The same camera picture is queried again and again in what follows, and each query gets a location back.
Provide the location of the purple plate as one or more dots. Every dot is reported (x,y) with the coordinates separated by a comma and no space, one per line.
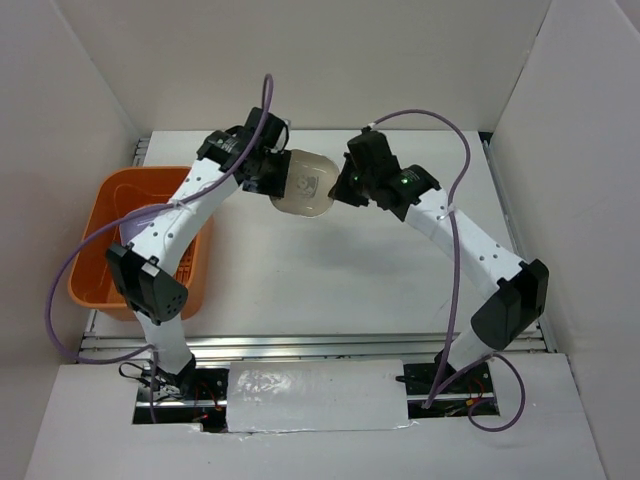
(134,222)

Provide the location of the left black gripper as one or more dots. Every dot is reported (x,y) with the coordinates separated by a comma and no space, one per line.
(275,186)

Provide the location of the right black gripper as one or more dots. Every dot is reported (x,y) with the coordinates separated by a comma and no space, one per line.
(341,191)

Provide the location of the cream plate back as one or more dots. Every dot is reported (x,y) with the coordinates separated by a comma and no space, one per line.
(309,180)

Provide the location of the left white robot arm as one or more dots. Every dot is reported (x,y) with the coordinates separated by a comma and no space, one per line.
(143,268)

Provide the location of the orange plastic bin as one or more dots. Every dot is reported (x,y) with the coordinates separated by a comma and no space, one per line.
(91,284)

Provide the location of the white foil-taped cover panel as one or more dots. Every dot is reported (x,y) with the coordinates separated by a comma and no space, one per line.
(336,395)

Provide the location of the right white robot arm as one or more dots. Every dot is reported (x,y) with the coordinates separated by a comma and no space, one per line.
(514,290)

